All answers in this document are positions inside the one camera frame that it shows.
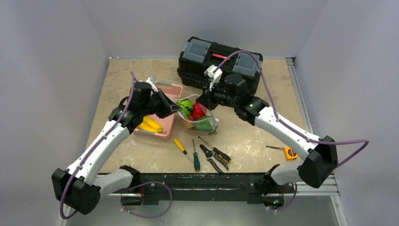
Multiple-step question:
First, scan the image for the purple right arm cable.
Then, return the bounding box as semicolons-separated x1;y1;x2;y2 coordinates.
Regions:
216;49;370;169

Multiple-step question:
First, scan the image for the black orange screwdriver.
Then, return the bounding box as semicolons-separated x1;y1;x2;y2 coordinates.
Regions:
198;136;231;163

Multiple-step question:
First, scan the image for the black plastic toolbox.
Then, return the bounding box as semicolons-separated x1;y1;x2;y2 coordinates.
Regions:
177;37;263;94

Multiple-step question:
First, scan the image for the red toy bell pepper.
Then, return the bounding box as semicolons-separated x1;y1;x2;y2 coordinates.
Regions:
188;103;206;121

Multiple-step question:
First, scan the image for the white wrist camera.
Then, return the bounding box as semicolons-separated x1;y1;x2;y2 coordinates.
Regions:
145;76;158;92
204;65;223;91

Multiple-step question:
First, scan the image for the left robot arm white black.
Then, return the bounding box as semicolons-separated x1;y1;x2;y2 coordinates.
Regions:
51;81;181;219

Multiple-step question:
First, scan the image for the pink plastic basket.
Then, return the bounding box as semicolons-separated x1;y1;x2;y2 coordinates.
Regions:
134;81;183;139

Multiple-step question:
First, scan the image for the green handled screwdriver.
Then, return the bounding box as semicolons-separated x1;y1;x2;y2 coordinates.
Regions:
192;139;200;172

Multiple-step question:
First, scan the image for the green toy melon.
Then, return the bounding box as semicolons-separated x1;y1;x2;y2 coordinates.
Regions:
176;98;193;116

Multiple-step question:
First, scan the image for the yellow toy banana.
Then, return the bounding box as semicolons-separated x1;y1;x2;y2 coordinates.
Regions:
143;116;163;130
138;122;162;133

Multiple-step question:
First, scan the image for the yellow tape measure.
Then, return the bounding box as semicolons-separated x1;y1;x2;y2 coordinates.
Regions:
267;145;298;160

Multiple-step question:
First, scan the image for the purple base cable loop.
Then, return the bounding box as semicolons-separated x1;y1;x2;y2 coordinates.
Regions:
120;181;174;219

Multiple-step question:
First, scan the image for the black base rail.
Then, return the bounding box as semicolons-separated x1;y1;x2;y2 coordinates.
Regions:
120;173;294;207

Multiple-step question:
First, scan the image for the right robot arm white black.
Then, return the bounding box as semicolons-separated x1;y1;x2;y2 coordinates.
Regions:
196;74;338;192

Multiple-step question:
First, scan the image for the yellow toy banana lower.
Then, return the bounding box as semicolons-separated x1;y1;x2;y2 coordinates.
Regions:
138;122;162;133

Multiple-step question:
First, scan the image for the yellow toy banana upper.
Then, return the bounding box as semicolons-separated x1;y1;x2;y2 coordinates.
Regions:
143;116;163;130

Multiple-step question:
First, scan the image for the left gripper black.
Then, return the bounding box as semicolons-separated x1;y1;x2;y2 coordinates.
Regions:
141;88;182;119

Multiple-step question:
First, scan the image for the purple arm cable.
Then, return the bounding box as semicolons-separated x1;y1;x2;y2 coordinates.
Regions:
216;49;370;169
59;71;138;220

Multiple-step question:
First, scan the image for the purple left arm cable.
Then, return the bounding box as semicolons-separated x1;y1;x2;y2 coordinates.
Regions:
59;71;138;220

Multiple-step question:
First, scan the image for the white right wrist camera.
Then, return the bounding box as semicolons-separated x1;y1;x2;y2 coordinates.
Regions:
204;65;223;91

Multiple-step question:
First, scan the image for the yellow handled screwdriver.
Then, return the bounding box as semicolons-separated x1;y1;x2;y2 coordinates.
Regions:
173;138;192;161

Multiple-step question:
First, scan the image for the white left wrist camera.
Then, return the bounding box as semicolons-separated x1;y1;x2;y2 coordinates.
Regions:
145;76;158;92

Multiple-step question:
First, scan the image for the green toy bell pepper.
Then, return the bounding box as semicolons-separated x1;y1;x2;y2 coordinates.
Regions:
193;116;219;135

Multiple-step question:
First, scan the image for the clear zip top bag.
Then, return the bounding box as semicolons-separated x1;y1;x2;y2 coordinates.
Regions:
173;94;219;136

